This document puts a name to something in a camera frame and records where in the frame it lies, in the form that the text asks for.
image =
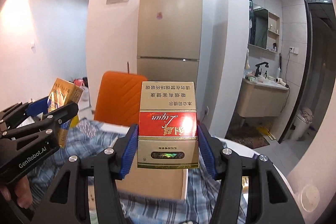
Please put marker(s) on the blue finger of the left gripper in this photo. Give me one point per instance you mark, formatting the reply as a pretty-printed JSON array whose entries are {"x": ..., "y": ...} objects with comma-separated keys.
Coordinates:
[
  {"x": 37, "y": 107},
  {"x": 13, "y": 116}
]

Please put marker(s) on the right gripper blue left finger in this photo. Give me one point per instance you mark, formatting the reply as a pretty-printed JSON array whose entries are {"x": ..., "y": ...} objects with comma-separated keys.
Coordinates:
[{"x": 129, "y": 151}]

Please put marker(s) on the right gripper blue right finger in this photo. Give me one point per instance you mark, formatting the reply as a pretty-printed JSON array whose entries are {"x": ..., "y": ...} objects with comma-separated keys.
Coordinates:
[{"x": 205, "y": 141}]

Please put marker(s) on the gold cigarette pack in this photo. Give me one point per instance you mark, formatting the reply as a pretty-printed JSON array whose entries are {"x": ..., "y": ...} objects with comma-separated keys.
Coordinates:
[{"x": 65, "y": 96}]

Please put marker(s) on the red and cream cigarette pack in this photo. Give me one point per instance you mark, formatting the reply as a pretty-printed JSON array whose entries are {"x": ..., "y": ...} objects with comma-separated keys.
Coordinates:
[{"x": 167, "y": 137}]

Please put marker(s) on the person's left hand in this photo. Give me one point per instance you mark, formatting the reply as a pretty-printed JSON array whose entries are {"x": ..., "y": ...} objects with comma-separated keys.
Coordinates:
[{"x": 22, "y": 192}]

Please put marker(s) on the blue plaid cloth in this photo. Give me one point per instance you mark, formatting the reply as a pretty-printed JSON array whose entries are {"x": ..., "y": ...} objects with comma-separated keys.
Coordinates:
[{"x": 89, "y": 138}]

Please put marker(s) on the red bag on floor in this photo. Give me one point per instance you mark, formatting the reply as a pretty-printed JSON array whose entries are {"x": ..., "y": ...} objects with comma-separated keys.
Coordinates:
[{"x": 79, "y": 82}]

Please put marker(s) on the open cardboard box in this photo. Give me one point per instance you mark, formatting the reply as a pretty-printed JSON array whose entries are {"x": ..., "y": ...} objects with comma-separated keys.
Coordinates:
[{"x": 155, "y": 183}]

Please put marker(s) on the orange chair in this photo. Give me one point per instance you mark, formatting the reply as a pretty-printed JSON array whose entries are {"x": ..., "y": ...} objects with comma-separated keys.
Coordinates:
[{"x": 118, "y": 100}]

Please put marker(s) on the beige bathroom vanity cabinet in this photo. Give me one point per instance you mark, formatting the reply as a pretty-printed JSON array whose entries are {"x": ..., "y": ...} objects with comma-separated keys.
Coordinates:
[{"x": 261, "y": 99}]

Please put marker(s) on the black faucet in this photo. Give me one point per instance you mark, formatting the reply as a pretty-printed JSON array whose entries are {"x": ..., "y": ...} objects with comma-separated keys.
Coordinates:
[{"x": 258, "y": 70}]

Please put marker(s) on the white trash bin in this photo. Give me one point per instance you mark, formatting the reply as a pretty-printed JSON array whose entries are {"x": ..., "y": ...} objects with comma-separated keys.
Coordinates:
[{"x": 303, "y": 120}]

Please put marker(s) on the white hair dryer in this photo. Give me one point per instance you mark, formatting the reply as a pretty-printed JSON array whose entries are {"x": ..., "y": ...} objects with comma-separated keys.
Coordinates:
[{"x": 281, "y": 84}]

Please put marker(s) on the bathroom mirror cabinet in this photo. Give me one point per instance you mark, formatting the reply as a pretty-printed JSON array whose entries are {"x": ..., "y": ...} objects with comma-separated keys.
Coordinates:
[{"x": 264, "y": 28}]

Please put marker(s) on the beige refrigerator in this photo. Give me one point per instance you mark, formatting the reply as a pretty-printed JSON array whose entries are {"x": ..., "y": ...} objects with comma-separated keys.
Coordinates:
[{"x": 169, "y": 39}]

